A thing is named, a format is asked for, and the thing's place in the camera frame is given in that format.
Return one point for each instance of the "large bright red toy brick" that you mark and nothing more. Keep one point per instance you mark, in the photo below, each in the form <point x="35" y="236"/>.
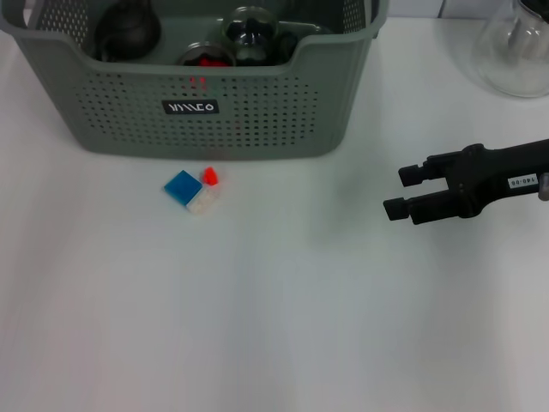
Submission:
<point x="210" y="62"/>

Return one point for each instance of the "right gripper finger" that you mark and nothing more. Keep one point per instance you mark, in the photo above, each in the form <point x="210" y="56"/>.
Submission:
<point x="412" y="175"/>
<point x="412" y="208"/>

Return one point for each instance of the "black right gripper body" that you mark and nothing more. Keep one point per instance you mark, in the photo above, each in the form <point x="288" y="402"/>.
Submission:
<point x="493" y="176"/>

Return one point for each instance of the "black round teapot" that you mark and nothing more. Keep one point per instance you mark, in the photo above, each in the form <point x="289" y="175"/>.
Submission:
<point x="128" y="30"/>

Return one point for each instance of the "grey perforated plastic storage bin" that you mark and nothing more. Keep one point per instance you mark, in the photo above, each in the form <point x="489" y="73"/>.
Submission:
<point x="279" y="107"/>

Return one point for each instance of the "blue toy brick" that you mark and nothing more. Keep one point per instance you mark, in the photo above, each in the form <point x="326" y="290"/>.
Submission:
<point x="182" y="186"/>

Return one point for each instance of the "white toy brick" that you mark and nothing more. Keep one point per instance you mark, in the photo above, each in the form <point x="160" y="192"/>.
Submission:
<point x="202" y="205"/>

